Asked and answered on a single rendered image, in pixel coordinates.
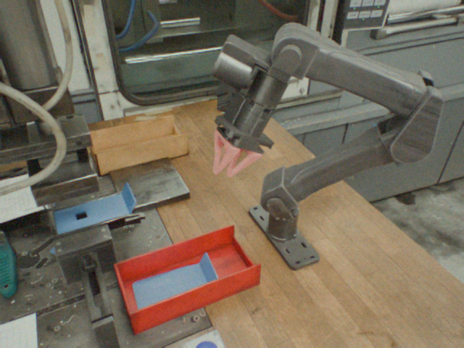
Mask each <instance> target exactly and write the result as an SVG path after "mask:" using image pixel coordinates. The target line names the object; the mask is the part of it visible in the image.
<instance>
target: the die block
mask: <svg viewBox="0 0 464 348"><path fill-rule="evenodd" d="M83 218H87V215H86V216H83V217H79V218H77V220H80V219H83ZM87 252H96V253H97V254H98V258H99V263H100V265H101V270H102V272H103V273H104V272H107V271H110V270H114V264H116V262H118V261H117V256H116V253H115V248H114V244H113V242H112V243H110V244H105V245H102V246H98V247H95V248H92V249H87V250H85V251H82V252H80V253H77V254H73V255H70V256H67V257H63V258H60V259H57V262H58V264H59V268H60V270H61V272H62V276H63V278H64V281H65V284H67V285H70V284H72V283H74V282H76V281H81V280H82V278H81V274H80V268H79V264H78V258H79V257H80V256H81V255H82V254H86V253H87ZM67 285H66V286H67Z"/></svg>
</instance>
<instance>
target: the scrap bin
mask: <svg viewBox="0 0 464 348"><path fill-rule="evenodd" d="M205 252H206V253H207V254H208V256H209V259H210V261H211V263H212V266H213V268H214V269H215V272H216V274H217V276H218V279H215V280H213V281H210V282H207V283H204V285H201V286H198V287H196V288H194V289H189V290H187V291H184V292H181V293H179V294H176V295H174V296H171V297H170V298H168V299H163V300H161V301H159V302H155V303H154V304H150V305H148V306H146V307H143V308H141V309H139V310H138V307H137V303H136V298H135V294H134V292H133V286H132V283H134V282H135V281H140V280H143V279H145V278H150V277H152V276H155V275H157V274H160V273H165V272H168V271H171V270H175V269H178V268H182V267H186V266H188V265H189V266H192V265H196V264H199V261H200V260H201V258H202V257H203V255H204V253H205ZM114 269H115V274H116V277H117V282H118V286H119V288H120V293H121V295H122V298H123V302H124V305H125V309H126V312H127V314H128V319H129V321H130V326H131V329H132V332H133V335H136V334H141V333H143V332H145V331H146V330H149V329H150V328H153V327H157V326H160V325H162V324H164V323H166V322H168V321H170V320H174V319H176V318H179V317H181V316H184V315H186V314H187V313H189V312H192V311H195V310H198V309H201V308H203V307H206V306H208V305H211V304H214V303H215V302H217V301H219V300H221V299H225V298H227V297H230V296H233V295H235V294H238V293H240V292H243V291H246V290H247V289H251V288H253V287H256V286H259V285H260V279H261V270H262V265H261V264H260V263H259V264H257V265H253V262H252V261H251V260H250V258H249V257H248V255H247V254H246V252H245V251H244V249H243V248H242V246H241V245H240V243H239V242H238V240H237V239H236V237H235V225H234V224H232V225H228V226H226V227H223V228H219V229H216V230H213V231H209V232H206V233H203V234H200V236H196V237H193V238H191V239H187V240H185V241H181V242H178V243H175V244H171V245H168V246H164V247H162V248H159V249H155V250H153V251H150V252H148V253H146V254H142V255H139V256H137V257H133V258H129V259H126V260H123V261H120V262H116V264H114Z"/></svg>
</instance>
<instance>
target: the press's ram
mask: <svg viewBox="0 0 464 348"><path fill-rule="evenodd" d="M53 118H54V119H55V120H56V121H57V123H58V125H59V126H60V128H61V129H62V132H63V133H64V136H65V138H66V142H67V151H66V155H65V158H64V159H63V161H62V163H61V164H60V166H59V167H58V168H57V169H56V170H55V171H54V172H53V173H52V174H51V175H49V176H48V177H47V178H45V179H43V180H42V181H39V182H38V183H37V184H35V185H33V186H30V192H32V194H33V198H34V199H35V203H36V206H37V207H43V208H44V209H46V210H50V209H52V208H54V206H55V202H60V201H64V200H67V199H72V198H76V197H79V196H84V195H88V194H92V193H96V192H99V191H100V188H99V181H98V178H97V174H96V171H95V169H94V165H93V162H92V160H91V156H90V154H89V151H88V149H87V148H86V147H90V146H93V145H94V144H93V141H92V137H91V132H89V129H88V126H87V124H86V121H85V119H84V116H83V113H78V114H74V115H73V118H72V119H67V118H66V117H65V116H62V117H59V116H58V117H53ZM56 153H57V139H56V137H55V135H54V134H53V133H52V131H51V129H50V128H49V127H48V125H47V124H46V123H45V122H44V121H43V120H34V122H31V123H27V125H26V126H25V127H21V128H20V127H19V126H18V125H13V126H12V128H6V129H2V130H0V165H7V164H11V163H15V162H21V161H25V160H26V162H27V168H28V177H31V176H33V175H35V174H37V173H39V172H41V171H42V170H44V169H45V168H46V167H47V166H48V165H49V164H50V163H51V161H52V160H53V159H54V157H55V155H56Z"/></svg>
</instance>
